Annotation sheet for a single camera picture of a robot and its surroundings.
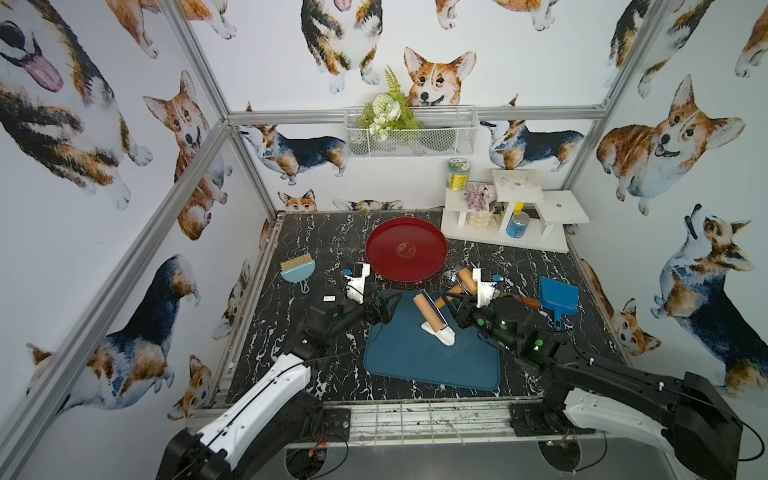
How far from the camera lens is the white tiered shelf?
0.99 metres

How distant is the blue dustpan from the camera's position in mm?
941

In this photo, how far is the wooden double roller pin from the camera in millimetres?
718

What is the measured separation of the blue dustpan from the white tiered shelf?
150 millimetres
